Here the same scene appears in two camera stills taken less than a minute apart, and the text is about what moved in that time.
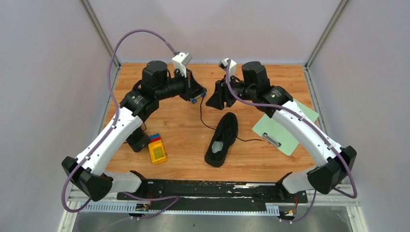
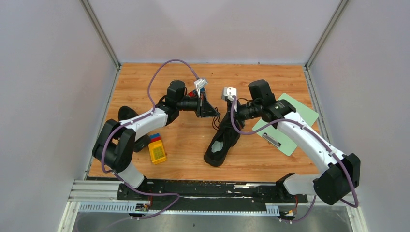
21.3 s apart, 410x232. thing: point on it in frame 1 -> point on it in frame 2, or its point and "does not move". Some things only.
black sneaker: (225, 135) does not move
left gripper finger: (197, 91) -> (207, 110)
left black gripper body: (180, 85) -> (197, 103)
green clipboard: (269, 129) does not move
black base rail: (212, 192) does not move
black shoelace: (214, 129) -> (219, 121)
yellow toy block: (156, 149) does not move
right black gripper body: (239, 89) -> (244, 112)
